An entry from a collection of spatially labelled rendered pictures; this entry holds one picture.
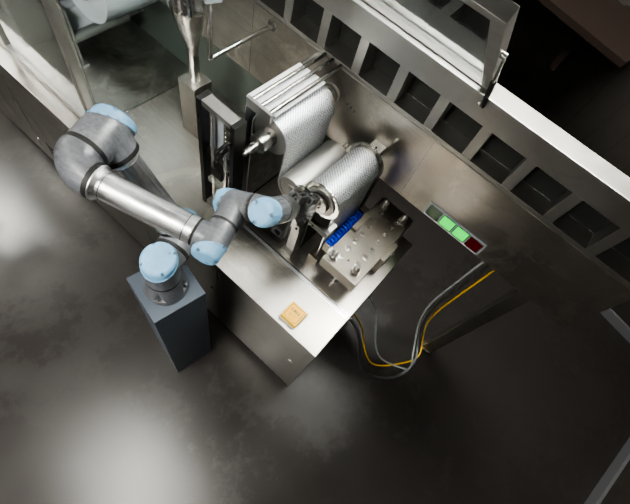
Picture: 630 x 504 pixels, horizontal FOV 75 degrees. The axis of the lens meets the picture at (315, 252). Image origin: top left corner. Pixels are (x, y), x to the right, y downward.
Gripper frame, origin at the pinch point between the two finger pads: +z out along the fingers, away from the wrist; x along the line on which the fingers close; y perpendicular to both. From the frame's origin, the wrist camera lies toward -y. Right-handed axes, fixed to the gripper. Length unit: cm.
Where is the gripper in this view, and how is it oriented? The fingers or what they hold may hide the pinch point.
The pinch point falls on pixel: (309, 207)
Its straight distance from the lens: 135.0
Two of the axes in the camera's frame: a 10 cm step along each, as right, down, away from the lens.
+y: 5.6, -7.4, -3.7
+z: 3.6, -1.9, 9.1
